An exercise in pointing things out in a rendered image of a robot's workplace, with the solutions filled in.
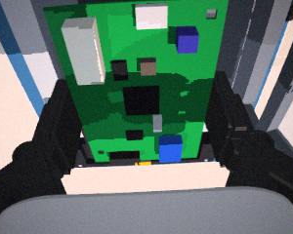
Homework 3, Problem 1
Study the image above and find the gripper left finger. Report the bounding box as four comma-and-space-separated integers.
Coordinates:
0, 79, 82, 214

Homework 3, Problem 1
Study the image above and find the green circuit board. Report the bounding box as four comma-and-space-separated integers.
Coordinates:
43, 0, 229, 164

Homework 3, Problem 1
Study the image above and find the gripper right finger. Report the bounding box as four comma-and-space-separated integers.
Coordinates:
205, 71, 293, 204

